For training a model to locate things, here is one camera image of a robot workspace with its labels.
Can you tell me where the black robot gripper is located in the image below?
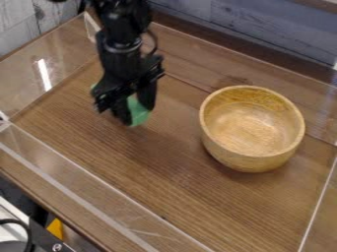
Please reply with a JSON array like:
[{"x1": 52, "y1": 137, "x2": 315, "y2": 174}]
[{"x1": 96, "y1": 31, "x2": 164, "y2": 126}]

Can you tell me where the green rectangular block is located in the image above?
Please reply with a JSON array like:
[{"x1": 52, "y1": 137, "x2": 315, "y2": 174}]
[{"x1": 91, "y1": 84, "x2": 150, "y2": 127}]

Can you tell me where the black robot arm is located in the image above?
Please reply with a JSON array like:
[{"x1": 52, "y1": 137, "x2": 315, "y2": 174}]
[{"x1": 91, "y1": 0, "x2": 164, "y2": 127}]

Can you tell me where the light brown wooden bowl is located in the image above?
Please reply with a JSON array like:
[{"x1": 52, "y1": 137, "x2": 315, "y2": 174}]
[{"x1": 199, "y1": 85, "x2": 305, "y2": 173}]

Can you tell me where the yellow sticker on base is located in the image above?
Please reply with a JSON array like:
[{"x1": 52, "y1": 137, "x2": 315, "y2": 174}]
[{"x1": 47, "y1": 219, "x2": 63, "y2": 239}]

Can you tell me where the clear acrylic corner bracket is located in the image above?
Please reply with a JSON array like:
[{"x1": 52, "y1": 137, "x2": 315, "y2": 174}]
[{"x1": 83, "y1": 13, "x2": 100, "y2": 43}]

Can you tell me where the clear acrylic front wall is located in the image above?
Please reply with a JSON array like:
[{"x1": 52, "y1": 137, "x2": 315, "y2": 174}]
[{"x1": 0, "y1": 122, "x2": 212, "y2": 252}]

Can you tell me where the black cable loop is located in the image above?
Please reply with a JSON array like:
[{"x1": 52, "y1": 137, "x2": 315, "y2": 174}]
[{"x1": 0, "y1": 219, "x2": 36, "y2": 252}]

